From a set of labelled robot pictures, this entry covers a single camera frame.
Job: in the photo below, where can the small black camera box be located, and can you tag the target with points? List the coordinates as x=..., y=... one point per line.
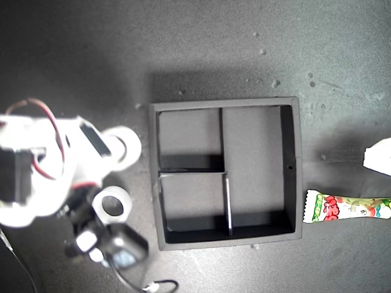
x=131, y=241

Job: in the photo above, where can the black tray with wells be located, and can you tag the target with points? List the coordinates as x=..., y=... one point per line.
x=253, y=158

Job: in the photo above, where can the white tape roll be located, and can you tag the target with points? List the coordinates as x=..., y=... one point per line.
x=134, y=146
x=97, y=210

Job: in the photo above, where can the snack bar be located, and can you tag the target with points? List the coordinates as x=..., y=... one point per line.
x=336, y=207

